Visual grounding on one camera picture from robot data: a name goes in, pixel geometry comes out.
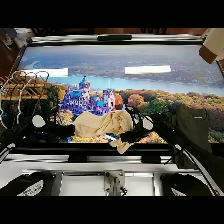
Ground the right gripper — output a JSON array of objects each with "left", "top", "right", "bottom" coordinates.
[{"left": 118, "top": 128, "right": 150, "bottom": 144}]

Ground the beige garment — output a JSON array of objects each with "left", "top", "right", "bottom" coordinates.
[{"left": 72, "top": 108, "right": 135, "bottom": 155}]

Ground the black garment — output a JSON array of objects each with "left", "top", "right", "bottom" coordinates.
[{"left": 172, "top": 104, "right": 215, "bottom": 168}]

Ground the pale cardboard box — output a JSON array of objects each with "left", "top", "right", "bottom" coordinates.
[{"left": 198, "top": 28, "right": 224, "bottom": 65}]

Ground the black cable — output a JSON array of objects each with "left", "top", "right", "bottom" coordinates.
[{"left": 125, "top": 105, "right": 151, "bottom": 132}]

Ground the white cable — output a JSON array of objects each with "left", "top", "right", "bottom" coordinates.
[{"left": 0, "top": 69, "right": 51, "bottom": 132}]

